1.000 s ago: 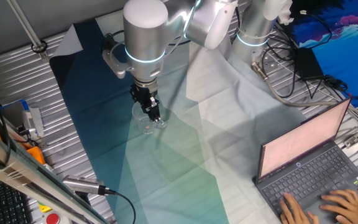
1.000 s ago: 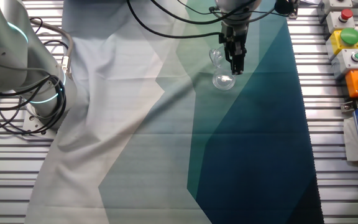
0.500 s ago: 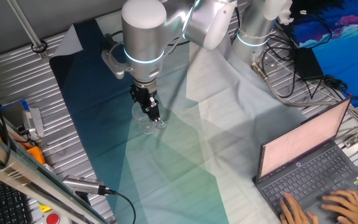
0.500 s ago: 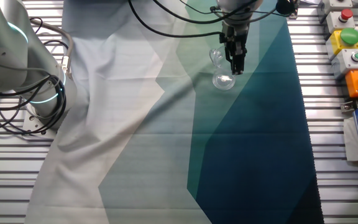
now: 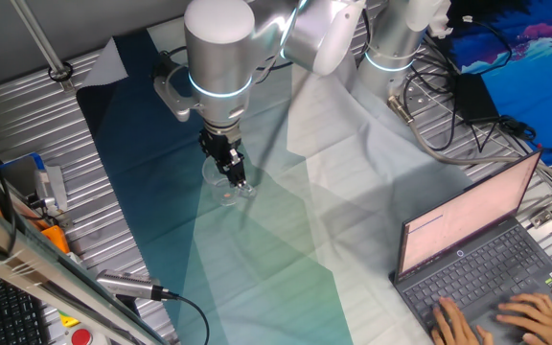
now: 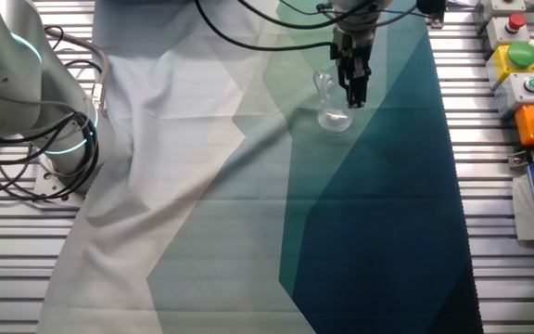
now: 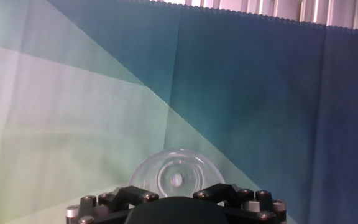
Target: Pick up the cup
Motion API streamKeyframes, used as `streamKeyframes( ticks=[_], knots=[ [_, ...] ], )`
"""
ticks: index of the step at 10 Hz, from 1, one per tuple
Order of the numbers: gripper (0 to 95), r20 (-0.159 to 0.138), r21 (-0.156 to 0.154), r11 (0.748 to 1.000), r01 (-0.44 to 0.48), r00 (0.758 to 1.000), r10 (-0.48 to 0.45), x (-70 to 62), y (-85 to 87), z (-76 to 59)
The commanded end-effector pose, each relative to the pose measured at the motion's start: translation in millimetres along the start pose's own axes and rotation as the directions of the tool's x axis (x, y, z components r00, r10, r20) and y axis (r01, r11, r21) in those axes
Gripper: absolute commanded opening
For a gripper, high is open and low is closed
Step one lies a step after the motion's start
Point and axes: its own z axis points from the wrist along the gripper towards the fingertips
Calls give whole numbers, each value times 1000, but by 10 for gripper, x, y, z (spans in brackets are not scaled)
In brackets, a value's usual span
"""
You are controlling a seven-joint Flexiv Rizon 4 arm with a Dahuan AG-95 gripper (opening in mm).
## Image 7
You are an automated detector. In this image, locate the blue green white cloth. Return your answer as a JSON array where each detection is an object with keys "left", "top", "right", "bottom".
[{"left": 0, "top": 0, "right": 358, "bottom": 224}]

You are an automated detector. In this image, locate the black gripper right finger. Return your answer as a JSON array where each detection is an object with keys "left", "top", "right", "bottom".
[{"left": 192, "top": 183, "right": 288, "bottom": 224}]

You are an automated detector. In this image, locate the clear glass flask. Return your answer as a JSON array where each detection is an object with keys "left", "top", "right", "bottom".
[{"left": 127, "top": 149, "right": 226, "bottom": 200}]

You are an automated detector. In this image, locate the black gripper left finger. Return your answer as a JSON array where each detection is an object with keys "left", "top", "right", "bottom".
[{"left": 65, "top": 185, "right": 160, "bottom": 224}]

